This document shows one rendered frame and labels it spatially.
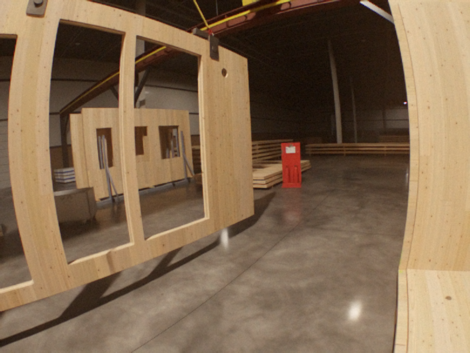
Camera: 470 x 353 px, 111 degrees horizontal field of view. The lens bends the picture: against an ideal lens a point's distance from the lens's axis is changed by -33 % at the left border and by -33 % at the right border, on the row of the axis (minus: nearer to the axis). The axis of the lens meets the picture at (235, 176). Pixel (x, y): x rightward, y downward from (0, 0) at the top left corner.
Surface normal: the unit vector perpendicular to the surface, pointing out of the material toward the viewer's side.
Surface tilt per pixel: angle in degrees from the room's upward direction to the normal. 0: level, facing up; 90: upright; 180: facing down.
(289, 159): 90
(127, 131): 90
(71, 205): 90
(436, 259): 90
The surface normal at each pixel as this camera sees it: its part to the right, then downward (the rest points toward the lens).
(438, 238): -0.56, 0.16
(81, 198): 0.37, 0.11
